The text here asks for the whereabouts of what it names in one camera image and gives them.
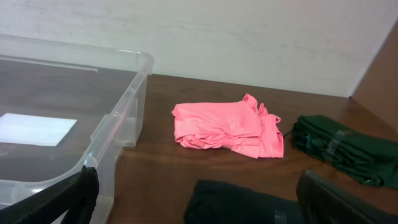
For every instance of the black garment with tape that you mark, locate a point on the black garment with tape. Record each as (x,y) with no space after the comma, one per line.
(224,203)

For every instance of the clear plastic storage bin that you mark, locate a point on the clear plastic storage bin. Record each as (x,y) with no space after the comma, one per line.
(103,89)

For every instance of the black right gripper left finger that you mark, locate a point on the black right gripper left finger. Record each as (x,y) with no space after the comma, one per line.
(74,197)

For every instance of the white label in bin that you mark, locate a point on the white label in bin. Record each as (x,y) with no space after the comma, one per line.
(34,130)

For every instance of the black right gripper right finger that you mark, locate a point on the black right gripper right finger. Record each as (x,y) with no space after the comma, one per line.
(322,202)

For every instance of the pink shirt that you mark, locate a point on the pink shirt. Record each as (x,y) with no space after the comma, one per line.
(244,127)

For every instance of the dark green folded garment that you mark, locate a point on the dark green folded garment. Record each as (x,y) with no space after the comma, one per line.
(367,159)

